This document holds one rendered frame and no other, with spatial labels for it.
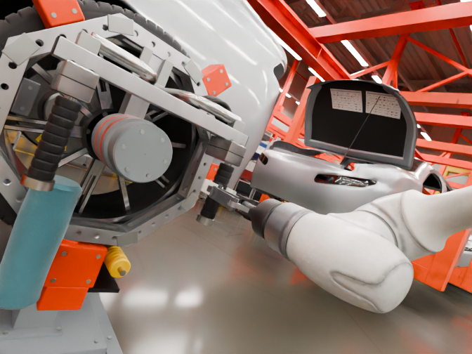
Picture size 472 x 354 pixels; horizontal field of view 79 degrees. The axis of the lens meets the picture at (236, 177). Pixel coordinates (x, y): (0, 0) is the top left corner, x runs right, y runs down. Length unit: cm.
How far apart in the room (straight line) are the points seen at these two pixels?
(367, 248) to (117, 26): 67
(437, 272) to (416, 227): 338
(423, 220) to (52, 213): 64
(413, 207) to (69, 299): 80
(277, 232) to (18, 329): 85
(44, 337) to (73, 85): 80
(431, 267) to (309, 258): 349
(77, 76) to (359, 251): 47
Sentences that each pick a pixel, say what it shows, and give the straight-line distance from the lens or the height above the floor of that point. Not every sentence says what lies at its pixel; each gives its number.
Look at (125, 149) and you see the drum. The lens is 62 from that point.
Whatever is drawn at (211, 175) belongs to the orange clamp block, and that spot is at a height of 85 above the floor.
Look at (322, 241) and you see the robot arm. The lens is 42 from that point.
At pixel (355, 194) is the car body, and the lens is 306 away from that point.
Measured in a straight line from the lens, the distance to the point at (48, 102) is 128.
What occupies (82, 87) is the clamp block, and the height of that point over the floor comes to 92.
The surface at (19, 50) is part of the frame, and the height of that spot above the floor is 95.
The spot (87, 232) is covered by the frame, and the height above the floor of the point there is 61.
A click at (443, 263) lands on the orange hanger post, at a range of 388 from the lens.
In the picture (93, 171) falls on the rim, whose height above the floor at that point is 74.
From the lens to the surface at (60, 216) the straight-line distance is 66.
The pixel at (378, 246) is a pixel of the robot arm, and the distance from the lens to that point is 41.
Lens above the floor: 89
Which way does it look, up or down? 1 degrees down
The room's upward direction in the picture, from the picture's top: 22 degrees clockwise
